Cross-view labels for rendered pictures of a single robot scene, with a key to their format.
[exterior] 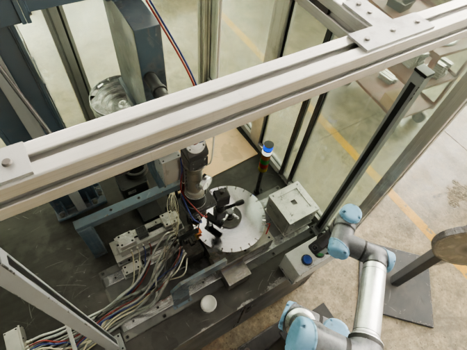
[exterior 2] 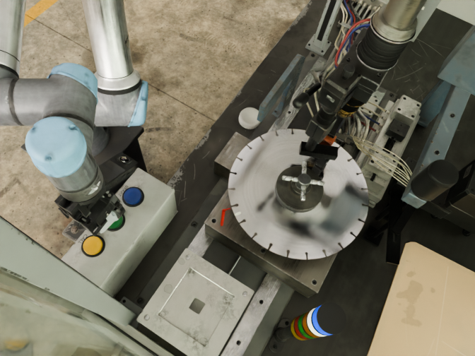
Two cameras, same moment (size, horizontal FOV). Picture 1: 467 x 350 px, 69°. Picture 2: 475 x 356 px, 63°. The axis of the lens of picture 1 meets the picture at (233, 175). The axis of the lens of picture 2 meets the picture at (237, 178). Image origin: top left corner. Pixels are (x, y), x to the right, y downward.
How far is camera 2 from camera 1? 1.17 m
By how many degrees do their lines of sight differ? 58
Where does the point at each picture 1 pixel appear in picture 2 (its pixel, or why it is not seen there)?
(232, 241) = (268, 152)
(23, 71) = not seen: outside the picture
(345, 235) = (61, 90)
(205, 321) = (242, 100)
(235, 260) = not seen: hidden behind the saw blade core
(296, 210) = (184, 287)
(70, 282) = (413, 75)
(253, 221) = (254, 200)
